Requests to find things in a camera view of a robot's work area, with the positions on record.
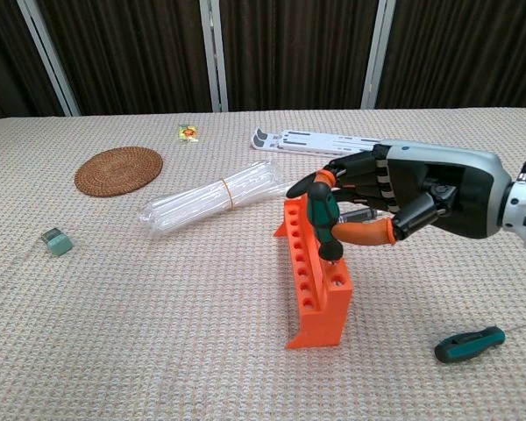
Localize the small yellow candy packet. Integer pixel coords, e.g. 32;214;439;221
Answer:
177;124;201;144

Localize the teal black screwdriver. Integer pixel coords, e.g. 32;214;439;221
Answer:
434;318;526;365

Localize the black precision screwdriver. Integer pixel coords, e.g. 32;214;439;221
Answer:
339;209;385;225

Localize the round woven rattan coaster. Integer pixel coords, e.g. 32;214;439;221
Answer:
74;146;164;198

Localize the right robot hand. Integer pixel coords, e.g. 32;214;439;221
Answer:
314;139;513;246

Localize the white folding laptop stand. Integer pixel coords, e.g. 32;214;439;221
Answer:
250;126;385;157

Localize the grey partition frame post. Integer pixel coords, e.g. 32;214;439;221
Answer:
200;0;230;113
359;0;396;110
17;0;81;118

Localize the yellow rubber band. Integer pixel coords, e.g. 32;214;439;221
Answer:
218;177;237;211

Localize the orange screwdriver rack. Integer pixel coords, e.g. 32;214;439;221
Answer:
273;192;354;351

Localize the clear plastic tube bundle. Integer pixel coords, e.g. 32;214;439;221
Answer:
138;159;303;240

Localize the beige waffle tablecloth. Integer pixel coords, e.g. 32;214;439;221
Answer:
0;107;526;421

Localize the small green box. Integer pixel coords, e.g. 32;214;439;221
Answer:
40;227;74;258

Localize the dark green black screwdriver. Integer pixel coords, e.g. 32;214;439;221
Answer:
287;179;345;265

